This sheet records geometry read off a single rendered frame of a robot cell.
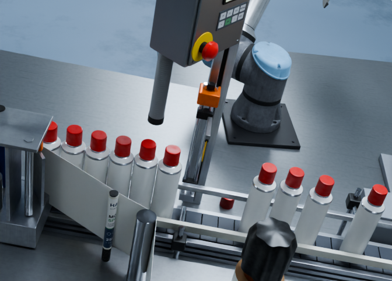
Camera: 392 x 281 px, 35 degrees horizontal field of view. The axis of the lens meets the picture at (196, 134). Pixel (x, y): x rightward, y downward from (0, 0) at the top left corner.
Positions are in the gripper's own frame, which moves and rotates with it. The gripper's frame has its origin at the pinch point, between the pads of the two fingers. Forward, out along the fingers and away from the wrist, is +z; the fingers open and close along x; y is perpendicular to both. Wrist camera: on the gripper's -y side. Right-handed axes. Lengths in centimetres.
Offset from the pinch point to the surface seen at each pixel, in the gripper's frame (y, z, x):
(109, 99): 56, 42, -56
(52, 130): 101, 68, -32
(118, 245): 88, 90, -24
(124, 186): 85, 77, -26
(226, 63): 83, 54, -1
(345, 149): 15, 56, 1
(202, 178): 64, 72, -19
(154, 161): 85, 73, -18
